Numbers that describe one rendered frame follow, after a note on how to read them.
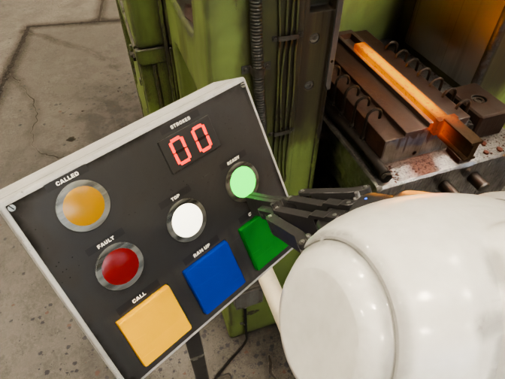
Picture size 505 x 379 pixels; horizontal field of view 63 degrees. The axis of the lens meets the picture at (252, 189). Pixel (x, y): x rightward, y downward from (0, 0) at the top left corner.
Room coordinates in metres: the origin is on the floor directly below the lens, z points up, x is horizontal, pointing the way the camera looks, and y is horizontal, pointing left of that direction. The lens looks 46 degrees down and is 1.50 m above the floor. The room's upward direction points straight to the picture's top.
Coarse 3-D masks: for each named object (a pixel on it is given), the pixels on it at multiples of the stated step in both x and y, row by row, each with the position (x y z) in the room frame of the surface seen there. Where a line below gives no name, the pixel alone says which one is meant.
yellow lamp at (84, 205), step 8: (72, 192) 0.30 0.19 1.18; (80, 192) 0.31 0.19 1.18; (88, 192) 0.31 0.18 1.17; (96, 192) 0.31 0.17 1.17; (64, 200) 0.29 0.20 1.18; (72, 200) 0.30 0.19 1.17; (80, 200) 0.30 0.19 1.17; (88, 200) 0.30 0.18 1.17; (96, 200) 0.31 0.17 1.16; (64, 208) 0.29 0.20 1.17; (72, 208) 0.29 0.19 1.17; (80, 208) 0.29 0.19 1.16; (88, 208) 0.30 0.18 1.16; (96, 208) 0.30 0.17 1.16; (72, 216) 0.29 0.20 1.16; (80, 216) 0.29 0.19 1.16; (88, 216) 0.29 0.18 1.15; (96, 216) 0.30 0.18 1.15; (80, 224) 0.28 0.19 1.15; (88, 224) 0.29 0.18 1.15
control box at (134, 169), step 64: (128, 128) 0.42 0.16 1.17; (256, 128) 0.47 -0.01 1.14; (0, 192) 0.31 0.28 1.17; (64, 192) 0.30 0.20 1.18; (128, 192) 0.33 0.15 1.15; (192, 192) 0.37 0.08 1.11; (256, 192) 0.41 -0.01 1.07; (64, 256) 0.26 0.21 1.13; (192, 256) 0.31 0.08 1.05; (192, 320) 0.26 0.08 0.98
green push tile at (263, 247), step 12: (240, 228) 0.37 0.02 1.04; (252, 228) 0.37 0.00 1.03; (264, 228) 0.38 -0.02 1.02; (252, 240) 0.36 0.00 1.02; (264, 240) 0.37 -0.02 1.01; (276, 240) 0.37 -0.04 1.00; (252, 252) 0.35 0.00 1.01; (264, 252) 0.35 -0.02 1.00; (276, 252) 0.36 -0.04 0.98; (252, 264) 0.34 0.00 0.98; (264, 264) 0.34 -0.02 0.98
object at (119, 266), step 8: (120, 248) 0.28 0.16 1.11; (112, 256) 0.27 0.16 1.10; (120, 256) 0.28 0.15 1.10; (128, 256) 0.28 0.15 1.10; (136, 256) 0.28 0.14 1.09; (104, 264) 0.26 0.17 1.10; (112, 264) 0.27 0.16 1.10; (120, 264) 0.27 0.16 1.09; (128, 264) 0.27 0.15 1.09; (136, 264) 0.28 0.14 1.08; (104, 272) 0.26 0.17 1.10; (112, 272) 0.26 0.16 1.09; (120, 272) 0.26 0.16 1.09; (128, 272) 0.27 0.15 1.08; (136, 272) 0.27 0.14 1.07; (112, 280) 0.25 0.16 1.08; (120, 280) 0.26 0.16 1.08; (128, 280) 0.26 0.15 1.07
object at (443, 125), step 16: (368, 48) 0.96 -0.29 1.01; (384, 64) 0.88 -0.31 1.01; (400, 80) 0.81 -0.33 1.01; (416, 96) 0.75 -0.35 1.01; (432, 112) 0.69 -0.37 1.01; (432, 128) 0.66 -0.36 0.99; (448, 128) 0.64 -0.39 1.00; (464, 128) 0.62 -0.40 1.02; (448, 144) 0.62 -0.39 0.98; (464, 144) 0.60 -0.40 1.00; (464, 160) 0.58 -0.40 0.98
